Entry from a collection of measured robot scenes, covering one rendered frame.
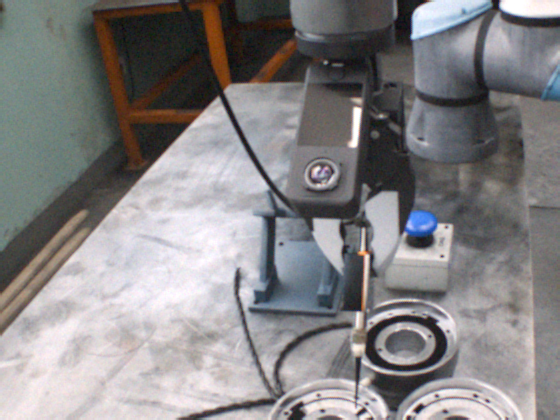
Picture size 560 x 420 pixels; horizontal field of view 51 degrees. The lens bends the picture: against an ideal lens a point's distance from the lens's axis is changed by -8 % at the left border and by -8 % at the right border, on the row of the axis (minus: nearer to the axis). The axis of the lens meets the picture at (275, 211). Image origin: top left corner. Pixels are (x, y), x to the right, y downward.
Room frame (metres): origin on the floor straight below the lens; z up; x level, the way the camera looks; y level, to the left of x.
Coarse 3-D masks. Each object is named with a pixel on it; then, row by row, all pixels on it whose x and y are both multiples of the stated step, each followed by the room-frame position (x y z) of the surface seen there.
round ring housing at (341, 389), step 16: (304, 384) 0.38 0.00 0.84; (320, 384) 0.38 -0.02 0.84; (336, 384) 0.38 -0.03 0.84; (352, 384) 0.37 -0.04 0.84; (288, 400) 0.37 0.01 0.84; (304, 400) 0.37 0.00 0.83; (320, 400) 0.37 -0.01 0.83; (352, 400) 0.36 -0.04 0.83; (368, 400) 0.36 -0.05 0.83; (272, 416) 0.35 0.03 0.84; (320, 416) 0.35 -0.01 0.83; (336, 416) 0.35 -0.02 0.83; (352, 416) 0.34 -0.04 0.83; (384, 416) 0.33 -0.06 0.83
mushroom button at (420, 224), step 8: (416, 216) 0.56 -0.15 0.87; (424, 216) 0.56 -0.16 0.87; (432, 216) 0.56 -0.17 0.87; (408, 224) 0.55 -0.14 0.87; (416, 224) 0.55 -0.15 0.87; (424, 224) 0.55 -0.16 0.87; (432, 224) 0.55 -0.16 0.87; (408, 232) 0.55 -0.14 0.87; (416, 232) 0.54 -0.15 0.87; (424, 232) 0.54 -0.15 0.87; (432, 232) 0.54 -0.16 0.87
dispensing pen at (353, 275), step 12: (360, 216) 0.44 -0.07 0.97; (360, 228) 0.43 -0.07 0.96; (360, 240) 0.43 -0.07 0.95; (348, 264) 0.40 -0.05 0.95; (360, 264) 0.40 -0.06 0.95; (348, 276) 0.40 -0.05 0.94; (360, 276) 0.40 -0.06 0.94; (348, 288) 0.39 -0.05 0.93; (360, 288) 0.39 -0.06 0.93; (348, 300) 0.39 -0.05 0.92; (360, 300) 0.39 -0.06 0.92; (360, 312) 0.39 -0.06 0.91; (360, 324) 0.39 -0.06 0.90; (360, 336) 0.38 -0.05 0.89; (360, 348) 0.38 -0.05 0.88; (360, 360) 0.37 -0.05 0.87
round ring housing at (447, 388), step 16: (432, 384) 0.35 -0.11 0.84; (448, 384) 0.35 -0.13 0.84; (464, 384) 0.35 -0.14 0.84; (480, 384) 0.34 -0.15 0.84; (416, 400) 0.35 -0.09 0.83; (432, 400) 0.34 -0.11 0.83; (480, 400) 0.33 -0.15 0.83; (496, 400) 0.33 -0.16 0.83; (400, 416) 0.33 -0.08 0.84; (416, 416) 0.34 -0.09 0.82; (432, 416) 0.33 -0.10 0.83; (448, 416) 0.32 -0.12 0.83; (464, 416) 0.32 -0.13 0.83; (480, 416) 0.32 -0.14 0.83; (512, 416) 0.31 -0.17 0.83
